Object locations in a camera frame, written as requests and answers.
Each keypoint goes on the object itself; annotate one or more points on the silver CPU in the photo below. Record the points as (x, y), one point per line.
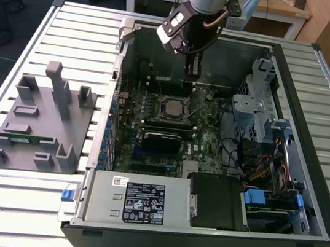
(174, 107)

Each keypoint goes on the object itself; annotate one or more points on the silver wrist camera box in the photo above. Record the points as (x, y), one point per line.
(168, 38)

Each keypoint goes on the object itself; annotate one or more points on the green RAM stick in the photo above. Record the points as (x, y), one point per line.
(34, 139)

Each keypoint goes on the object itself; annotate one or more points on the small silver heatsink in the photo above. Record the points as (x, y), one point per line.
(190, 166)

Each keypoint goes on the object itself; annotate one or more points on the black graphics card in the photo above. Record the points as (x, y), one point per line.
(161, 144)

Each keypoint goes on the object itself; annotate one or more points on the round coin cell battery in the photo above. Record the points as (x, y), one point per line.
(209, 96)

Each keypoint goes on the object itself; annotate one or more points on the silver power supply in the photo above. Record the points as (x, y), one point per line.
(103, 201)

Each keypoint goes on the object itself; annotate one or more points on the green motherboard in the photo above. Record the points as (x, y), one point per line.
(206, 136)

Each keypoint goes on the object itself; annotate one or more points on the blue disk carrier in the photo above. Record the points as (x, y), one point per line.
(254, 199)

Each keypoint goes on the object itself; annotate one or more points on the blue drive bay latch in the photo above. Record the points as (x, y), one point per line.
(298, 204)

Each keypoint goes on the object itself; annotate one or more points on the silver drive cage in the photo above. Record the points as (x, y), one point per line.
(245, 107)

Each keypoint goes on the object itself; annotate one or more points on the grey parts rack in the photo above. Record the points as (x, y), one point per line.
(46, 105)

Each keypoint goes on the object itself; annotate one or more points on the black RAM slot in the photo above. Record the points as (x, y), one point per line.
(172, 83)
(167, 128)
(168, 125)
(171, 89)
(172, 86)
(189, 134)

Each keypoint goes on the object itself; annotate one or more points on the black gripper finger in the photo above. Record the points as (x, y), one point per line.
(189, 66)

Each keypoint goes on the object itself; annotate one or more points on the small black box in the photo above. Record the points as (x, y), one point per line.
(300, 3)

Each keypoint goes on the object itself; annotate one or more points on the CPU socket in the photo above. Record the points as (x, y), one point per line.
(172, 119)

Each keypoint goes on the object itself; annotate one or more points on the blue power supply latch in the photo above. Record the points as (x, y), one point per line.
(68, 195)

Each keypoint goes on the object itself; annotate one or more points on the blue card latch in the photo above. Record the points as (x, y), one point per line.
(106, 136)
(109, 125)
(102, 157)
(104, 146)

